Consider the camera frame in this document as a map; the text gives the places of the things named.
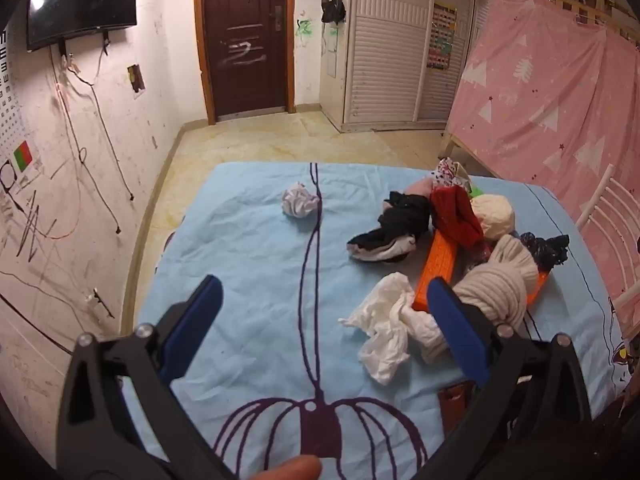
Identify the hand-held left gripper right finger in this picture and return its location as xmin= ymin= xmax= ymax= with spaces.
xmin=425 ymin=277 xmax=596 ymax=480

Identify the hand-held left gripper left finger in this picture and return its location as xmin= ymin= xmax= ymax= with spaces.
xmin=55 ymin=274 xmax=236 ymax=480

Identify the white tissue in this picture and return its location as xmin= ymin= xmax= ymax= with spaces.
xmin=339 ymin=272 xmax=441 ymax=386

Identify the red knit cloth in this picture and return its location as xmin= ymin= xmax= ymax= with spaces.
xmin=430 ymin=186 xmax=485 ymax=250

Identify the black cloth with white edge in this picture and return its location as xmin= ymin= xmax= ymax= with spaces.
xmin=347 ymin=191 xmax=433 ymax=264

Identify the person's left hand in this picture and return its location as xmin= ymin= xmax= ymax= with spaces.
xmin=250 ymin=455 xmax=323 ymax=480

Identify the beige knit cloth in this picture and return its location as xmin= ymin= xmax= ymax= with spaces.
xmin=410 ymin=234 xmax=543 ymax=366

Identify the orange plastic basket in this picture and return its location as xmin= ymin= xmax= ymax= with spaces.
xmin=412 ymin=230 xmax=553 ymax=313

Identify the light blue printed sheet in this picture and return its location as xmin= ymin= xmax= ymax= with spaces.
xmin=122 ymin=161 xmax=631 ymax=480

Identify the black patterned sock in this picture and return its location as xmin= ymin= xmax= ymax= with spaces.
xmin=520 ymin=231 xmax=571 ymax=268

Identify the cream cloth ball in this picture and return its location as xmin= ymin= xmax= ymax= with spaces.
xmin=470 ymin=194 xmax=516 ymax=241

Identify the balled white sock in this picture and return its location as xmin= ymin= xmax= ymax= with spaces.
xmin=281 ymin=182 xmax=322 ymax=219

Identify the floral cloth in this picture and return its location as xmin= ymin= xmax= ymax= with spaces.
xmin=427 ymin=157 xmax=473 ymax=191

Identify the white chair with orange seat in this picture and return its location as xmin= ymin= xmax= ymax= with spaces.
xmin=575 ymin=164 xmax=640 ymax=341

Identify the pink tree print curtain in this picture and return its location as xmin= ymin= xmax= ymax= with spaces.
xmin=445 ymin=0 xmax=640 ymax=311

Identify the white louvred wardrobe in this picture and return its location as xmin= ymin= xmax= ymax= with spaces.
xmin=340 ymin=0 xmax=493 ymax=133

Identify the dark brown door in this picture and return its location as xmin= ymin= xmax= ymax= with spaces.
xmin=194 ymin=0 xmax=297 ymax=125

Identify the eye chart poster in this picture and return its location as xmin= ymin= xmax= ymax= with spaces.
xmin=0 ymin=25 xmax=43 ymax=186

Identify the broken wall socket hole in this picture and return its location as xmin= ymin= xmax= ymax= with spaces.
xmin=126 ymin=64 xmax=146 ymax=95

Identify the colourful grid wall poster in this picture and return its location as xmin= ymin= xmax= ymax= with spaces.
xmin=426 ymin=2 xmax=458 ymax=72

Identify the black wall television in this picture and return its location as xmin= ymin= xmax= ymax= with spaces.
xmin=26 ymin=0 xmax=138 ymax=52

